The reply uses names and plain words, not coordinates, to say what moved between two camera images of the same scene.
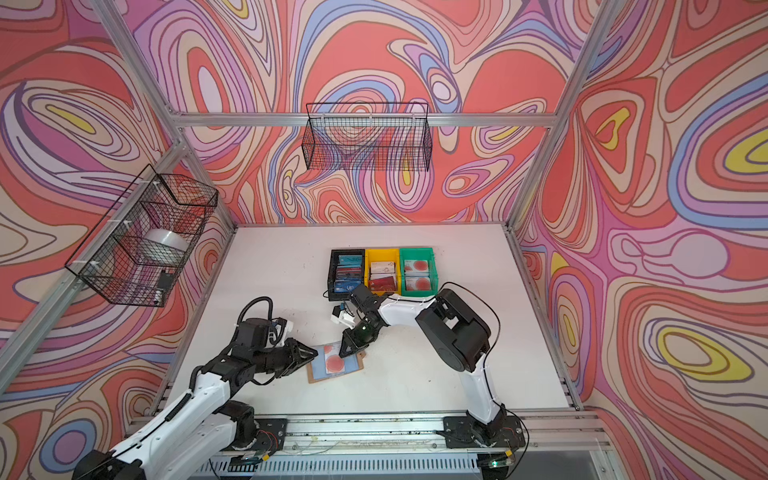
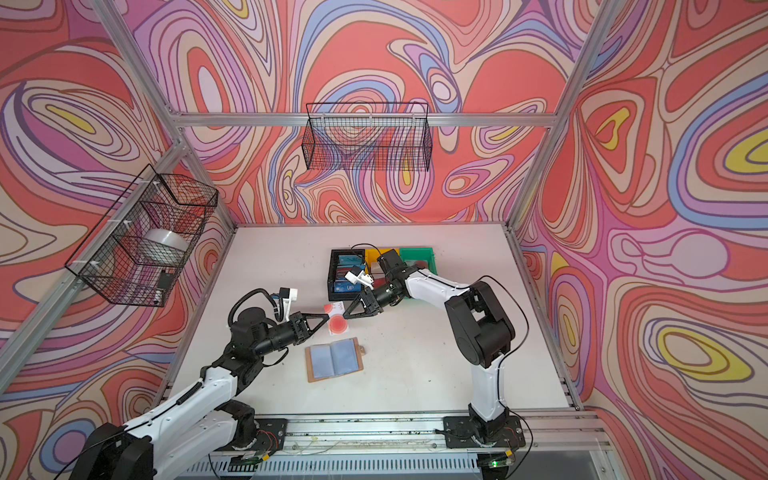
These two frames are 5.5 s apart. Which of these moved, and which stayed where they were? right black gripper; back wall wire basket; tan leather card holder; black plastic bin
Moved: right black gripper
Stayed: tan leather card holder; back wall wire basket; black plastic bin
